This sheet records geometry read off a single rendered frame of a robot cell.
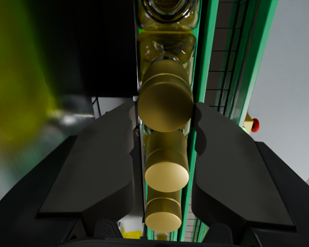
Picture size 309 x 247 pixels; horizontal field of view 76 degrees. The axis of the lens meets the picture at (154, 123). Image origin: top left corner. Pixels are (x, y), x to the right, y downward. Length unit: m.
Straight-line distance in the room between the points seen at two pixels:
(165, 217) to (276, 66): 0.50
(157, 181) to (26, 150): 0.12
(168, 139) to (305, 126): 0.61
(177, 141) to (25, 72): 0.14
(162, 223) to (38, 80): 0.18
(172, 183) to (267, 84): 0.49
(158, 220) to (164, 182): 0.05
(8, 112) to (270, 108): 0.60
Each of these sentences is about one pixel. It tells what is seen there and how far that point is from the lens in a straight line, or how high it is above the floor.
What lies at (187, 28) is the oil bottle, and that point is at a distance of 0.18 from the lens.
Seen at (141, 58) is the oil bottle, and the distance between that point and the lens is 0.18.
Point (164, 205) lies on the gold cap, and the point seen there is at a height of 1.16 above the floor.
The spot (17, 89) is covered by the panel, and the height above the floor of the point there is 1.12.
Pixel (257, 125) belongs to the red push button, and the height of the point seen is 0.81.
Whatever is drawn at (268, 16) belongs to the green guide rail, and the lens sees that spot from 0.33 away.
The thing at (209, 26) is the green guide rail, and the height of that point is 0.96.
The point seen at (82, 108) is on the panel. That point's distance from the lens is 0.30.
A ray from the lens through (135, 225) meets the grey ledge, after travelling 0.78.
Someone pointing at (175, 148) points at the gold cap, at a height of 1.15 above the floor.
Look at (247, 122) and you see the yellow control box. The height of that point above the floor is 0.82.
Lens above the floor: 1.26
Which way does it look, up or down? 57 degrees down
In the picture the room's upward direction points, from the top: 174 degrees counter-clockwise
